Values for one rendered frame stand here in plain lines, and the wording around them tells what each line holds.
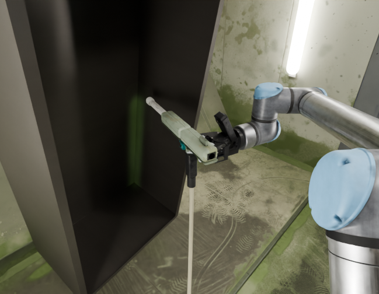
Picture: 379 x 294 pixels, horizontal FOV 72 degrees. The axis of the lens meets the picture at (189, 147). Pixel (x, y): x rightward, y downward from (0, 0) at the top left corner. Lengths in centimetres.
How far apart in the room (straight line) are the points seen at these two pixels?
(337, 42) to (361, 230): 207
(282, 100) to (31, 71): 72
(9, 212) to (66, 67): 124
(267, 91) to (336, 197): 57
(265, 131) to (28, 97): 72
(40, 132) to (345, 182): 53
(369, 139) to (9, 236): 191
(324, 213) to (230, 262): 146
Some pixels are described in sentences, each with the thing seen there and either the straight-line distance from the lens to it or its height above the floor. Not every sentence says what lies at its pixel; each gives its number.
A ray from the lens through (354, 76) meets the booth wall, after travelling 241.
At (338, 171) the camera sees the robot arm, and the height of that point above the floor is 135.
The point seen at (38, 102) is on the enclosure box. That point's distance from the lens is 56.
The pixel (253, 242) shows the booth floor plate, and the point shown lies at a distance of 198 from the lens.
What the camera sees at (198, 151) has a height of 116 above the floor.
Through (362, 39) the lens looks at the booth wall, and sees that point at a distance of 237.
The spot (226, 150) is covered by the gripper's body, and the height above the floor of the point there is 109.
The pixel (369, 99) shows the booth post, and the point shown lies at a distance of 243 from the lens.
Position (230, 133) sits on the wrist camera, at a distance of 88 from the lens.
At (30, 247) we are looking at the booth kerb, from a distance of 207.
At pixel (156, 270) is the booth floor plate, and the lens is 182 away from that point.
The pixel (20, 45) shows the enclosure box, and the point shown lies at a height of 148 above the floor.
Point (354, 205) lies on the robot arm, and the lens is 40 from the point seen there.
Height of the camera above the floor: 157
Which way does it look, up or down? 32 degrees down
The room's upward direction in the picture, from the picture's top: straight up
